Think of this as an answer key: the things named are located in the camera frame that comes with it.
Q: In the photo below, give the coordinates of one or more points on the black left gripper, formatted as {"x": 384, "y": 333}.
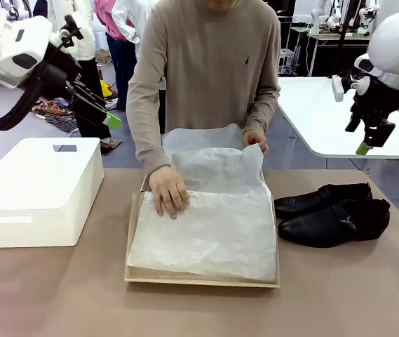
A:
{"x": 60, "y": 79}

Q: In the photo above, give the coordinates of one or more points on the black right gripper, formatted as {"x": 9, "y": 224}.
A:
{"x": 378, "y": 102}

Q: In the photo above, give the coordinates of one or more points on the black leather loafer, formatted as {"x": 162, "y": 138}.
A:
{"x": 311, "y": 201}

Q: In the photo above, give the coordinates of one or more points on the black loafer with silver buckle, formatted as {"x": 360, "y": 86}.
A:
{"x": 329, "y": 228}

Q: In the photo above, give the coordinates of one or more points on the white tissue paper sheet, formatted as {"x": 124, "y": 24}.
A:
{"x": 206, "y": 231}

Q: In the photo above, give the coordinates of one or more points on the tan cardboard shoe box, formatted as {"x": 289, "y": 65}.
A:
{"x": 199, "y": 281}

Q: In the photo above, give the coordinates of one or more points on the person's right forearm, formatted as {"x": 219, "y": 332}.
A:
{"x": 146, "y": 140}

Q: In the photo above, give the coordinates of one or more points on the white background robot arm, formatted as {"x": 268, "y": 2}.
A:
{"x": 365, "y": 15}
{"x": 316, "y": 15}
{"x": 25, "y": 14}

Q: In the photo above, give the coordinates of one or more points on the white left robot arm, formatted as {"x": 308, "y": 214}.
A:
{"x": 6, "y": 52}

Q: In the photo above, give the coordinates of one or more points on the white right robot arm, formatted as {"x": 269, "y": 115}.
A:
{"x": 395, "y": 42}

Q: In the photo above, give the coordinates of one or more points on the person's left forearm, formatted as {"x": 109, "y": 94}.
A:
{"x": 260, "y": 112}

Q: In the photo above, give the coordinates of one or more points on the small brown cardboard box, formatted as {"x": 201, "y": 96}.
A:
{"x": 102, "y": 56}

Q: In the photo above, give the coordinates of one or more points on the white lidded storage box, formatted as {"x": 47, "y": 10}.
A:
{"x": 34, "y": 186}

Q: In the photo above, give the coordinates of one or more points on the person's left hand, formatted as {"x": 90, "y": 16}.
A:
{"x": 255, "y": 137}

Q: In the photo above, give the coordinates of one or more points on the person's right hand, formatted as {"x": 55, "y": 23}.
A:
{"x": 169, "y": 191}

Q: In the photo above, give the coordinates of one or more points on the yellow object on floor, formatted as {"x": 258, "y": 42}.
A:
{"x": 105, "y": 89}

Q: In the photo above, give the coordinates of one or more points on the dark plaid fabric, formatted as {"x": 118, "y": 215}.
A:
{"x": 62, "y": 123}

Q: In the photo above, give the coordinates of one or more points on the colourful patterned fabric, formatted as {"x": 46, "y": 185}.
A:
{"x": 55, "y": 109}

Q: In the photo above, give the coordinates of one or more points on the white background table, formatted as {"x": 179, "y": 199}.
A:
{"x": 318, "y": 116}

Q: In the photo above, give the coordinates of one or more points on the bystander in white jacket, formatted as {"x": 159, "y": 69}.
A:
{"x": 87, "y": 45}

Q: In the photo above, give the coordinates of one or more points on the black stand pole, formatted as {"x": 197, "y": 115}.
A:
{"x": 343, "y": 52}

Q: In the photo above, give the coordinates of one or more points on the bystander in pink shirt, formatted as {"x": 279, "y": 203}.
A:
{"x": 106, "y": 21}

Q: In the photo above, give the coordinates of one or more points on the bystander in white shirt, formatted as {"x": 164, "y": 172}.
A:
{"x": 132, "y": 17}

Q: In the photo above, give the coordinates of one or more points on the dark background work table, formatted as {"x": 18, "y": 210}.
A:
{"x": 325, "y": 38}

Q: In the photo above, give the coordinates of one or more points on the bystander in black top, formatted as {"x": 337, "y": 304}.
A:
{"x": 40, "y": 10}

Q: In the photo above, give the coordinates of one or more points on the person in beige sweater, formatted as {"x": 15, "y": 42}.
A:
{"x": 206, "y": 66}

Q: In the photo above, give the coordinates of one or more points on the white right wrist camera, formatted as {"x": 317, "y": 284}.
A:
{"x": 337, "y": 87}

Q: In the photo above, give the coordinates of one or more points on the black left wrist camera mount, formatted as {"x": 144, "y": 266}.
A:
{"x": 70, "y": 26}

